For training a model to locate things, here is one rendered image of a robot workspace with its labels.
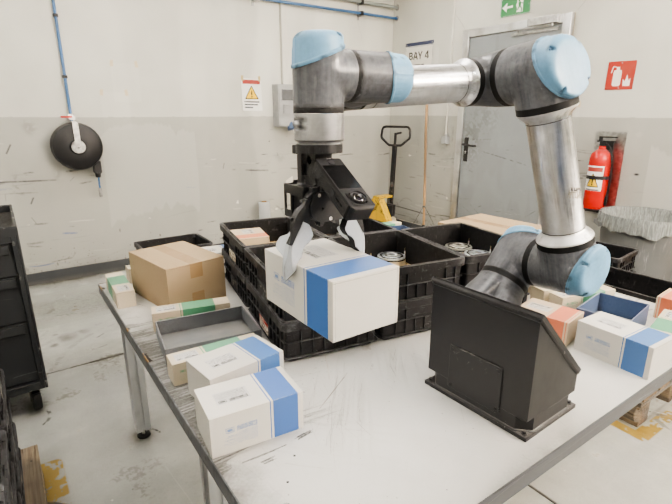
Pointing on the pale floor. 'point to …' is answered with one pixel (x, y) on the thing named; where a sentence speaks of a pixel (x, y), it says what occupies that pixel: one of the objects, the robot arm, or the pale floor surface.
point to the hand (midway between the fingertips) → (328, 273)
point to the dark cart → (18, 318)
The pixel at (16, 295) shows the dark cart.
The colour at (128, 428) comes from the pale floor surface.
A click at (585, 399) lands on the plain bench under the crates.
